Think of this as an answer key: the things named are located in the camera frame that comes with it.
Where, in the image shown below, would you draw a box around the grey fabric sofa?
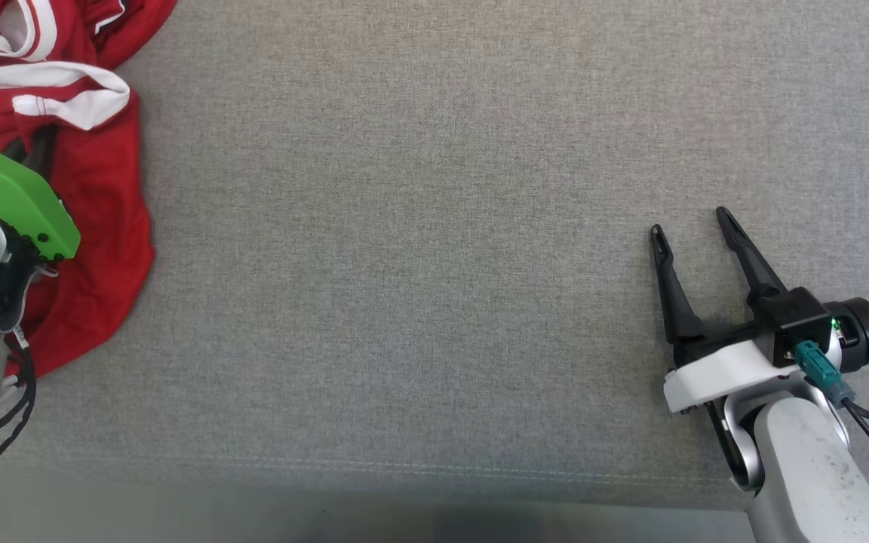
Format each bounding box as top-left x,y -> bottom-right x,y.
0,0 -> 869,521

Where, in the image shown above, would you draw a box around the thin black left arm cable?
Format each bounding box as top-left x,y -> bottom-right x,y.
0,324 -> 37,468

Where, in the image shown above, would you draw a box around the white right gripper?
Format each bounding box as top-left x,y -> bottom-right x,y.
650,207 -> 787,414

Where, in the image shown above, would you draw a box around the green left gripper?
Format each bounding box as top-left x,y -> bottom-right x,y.
0,124 -> 81,261

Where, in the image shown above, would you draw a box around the red Bulls 23 shorts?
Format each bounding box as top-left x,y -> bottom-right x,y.
0,60 -> 156,382

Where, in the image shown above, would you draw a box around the teal plug right camera cable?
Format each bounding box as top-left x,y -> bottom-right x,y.
793,339 -> 869,487

